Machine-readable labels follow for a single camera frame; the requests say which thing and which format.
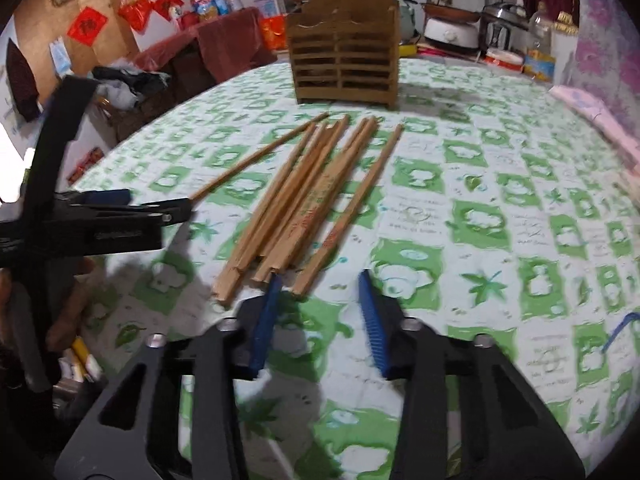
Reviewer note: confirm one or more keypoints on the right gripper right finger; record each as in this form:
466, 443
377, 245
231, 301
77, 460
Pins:
507, 432

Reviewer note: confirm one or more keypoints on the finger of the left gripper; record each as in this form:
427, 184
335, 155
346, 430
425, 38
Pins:
121, 197
170, 211

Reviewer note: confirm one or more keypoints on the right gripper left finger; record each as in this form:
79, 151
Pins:
171, 413

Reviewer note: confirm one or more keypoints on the person's left hand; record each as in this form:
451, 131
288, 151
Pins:
64, 330

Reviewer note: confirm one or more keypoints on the chair with grey clothes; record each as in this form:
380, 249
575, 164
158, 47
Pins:
129, 98

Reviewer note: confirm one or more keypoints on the red covered side table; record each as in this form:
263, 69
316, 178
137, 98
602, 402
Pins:
229, 45

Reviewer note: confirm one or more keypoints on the red diamond paper door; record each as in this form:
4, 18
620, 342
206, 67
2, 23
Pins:
87, 26

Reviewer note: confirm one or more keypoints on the green white patterned tablecloth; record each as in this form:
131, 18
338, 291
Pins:
500, 211

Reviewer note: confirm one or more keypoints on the yellow oil bottle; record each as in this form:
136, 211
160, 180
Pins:
206, 10

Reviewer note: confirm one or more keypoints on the wooden slatted utensil holder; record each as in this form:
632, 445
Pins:
345, 50

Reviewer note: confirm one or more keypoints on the mint green rice cooker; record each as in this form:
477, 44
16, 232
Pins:
407, 22

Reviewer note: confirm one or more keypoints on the pink folded cloth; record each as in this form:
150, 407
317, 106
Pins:
595, 111

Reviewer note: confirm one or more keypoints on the brown frying pan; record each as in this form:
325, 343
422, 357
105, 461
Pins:
450, 14

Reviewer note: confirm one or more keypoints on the white induction cooker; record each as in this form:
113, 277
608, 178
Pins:
460, 35

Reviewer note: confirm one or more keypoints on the red white bowl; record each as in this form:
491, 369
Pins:
505, 59

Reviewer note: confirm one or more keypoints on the clear plastic oil bottle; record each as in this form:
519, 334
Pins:
539, 63

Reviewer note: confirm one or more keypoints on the silver black pressure cooker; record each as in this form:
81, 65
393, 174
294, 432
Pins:
503, 26

